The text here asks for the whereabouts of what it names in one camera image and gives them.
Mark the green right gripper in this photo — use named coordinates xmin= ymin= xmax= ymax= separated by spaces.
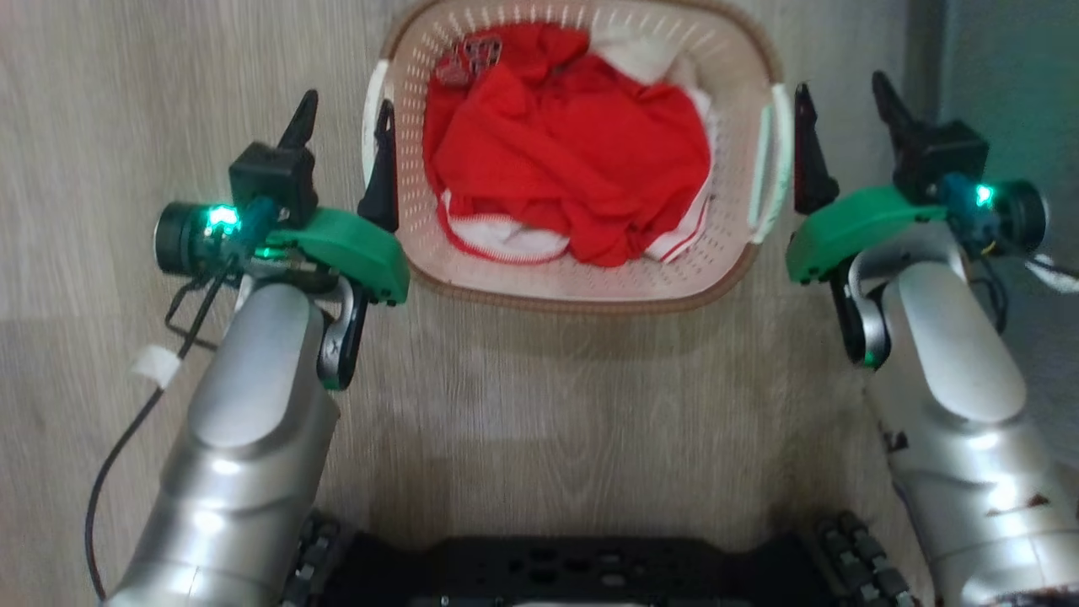
xmin=786 ymin=71 xmax=1051 ymax=284

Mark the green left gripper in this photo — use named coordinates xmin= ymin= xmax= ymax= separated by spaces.
xmin=154 ymin=89 xmax=411 ymax=306

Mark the beige perforated laundry basket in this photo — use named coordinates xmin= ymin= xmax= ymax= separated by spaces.
xmin=361 ymin=0 xmax=795 ymax=315

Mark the red white checked cloth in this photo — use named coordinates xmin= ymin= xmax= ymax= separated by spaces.
xmin=434 ymin=35 xmax=505 ymax=90

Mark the white garment with red trim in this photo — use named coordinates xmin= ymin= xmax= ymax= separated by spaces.
xmin=437 ymin=173 xmax=716 ymax=265

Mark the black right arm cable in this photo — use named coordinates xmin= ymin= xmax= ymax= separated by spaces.
xmin=968 ymin=240 xmax=1079 ymax=336

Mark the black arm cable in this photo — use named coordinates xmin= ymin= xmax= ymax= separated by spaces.
xmin=968 ymin=240 xmax=1079 ymax=336
xmin=84 ymin=257 xmax=245 ymax=601

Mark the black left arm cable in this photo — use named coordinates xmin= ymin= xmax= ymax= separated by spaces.
xmin=84 ymin=257 xmax=245 ymax=601

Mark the white tape cable label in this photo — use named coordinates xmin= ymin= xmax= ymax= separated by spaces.
xmin=131 ymin=344 xmax=185 ymax=389
xmin=1024 ymin=253 xmax=1079 ymax=295

